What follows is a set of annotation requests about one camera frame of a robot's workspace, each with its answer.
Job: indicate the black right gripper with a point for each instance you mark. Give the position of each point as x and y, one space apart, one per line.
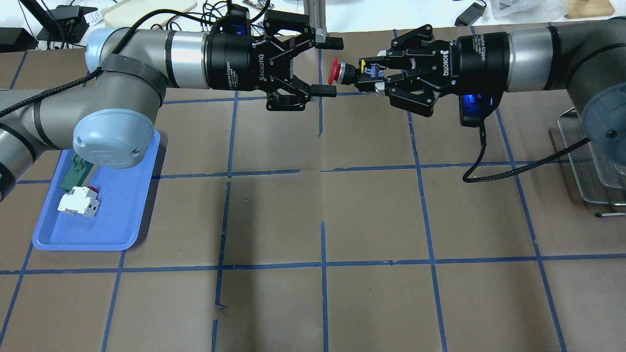
480 61

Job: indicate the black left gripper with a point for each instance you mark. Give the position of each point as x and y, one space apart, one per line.
229 60

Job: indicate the red emergency stop button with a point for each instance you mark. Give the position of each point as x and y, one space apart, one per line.
347 74

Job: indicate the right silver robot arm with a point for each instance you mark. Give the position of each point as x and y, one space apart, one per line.
585 59

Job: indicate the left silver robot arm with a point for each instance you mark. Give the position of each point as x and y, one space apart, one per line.
107 117

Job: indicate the black power adapter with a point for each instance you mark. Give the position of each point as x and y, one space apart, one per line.
471 14

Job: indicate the clear plastic bag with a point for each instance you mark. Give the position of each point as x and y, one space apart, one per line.
529 10

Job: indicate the wooden board stand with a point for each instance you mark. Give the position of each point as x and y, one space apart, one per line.
584 9

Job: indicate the green terminal block module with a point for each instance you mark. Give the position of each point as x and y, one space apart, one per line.
79 174

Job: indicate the white red circuit breaker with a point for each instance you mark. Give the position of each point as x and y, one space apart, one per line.
80 201

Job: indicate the aluminium frame post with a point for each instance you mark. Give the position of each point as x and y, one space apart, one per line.
316 10

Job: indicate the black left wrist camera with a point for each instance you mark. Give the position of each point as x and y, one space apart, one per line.
236 20

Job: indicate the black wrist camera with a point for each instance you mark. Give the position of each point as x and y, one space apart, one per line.
236 20
475 108

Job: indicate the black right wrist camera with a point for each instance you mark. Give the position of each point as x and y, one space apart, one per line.
475 108

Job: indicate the wire mesh shelf basket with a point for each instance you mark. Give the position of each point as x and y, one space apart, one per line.
599 181

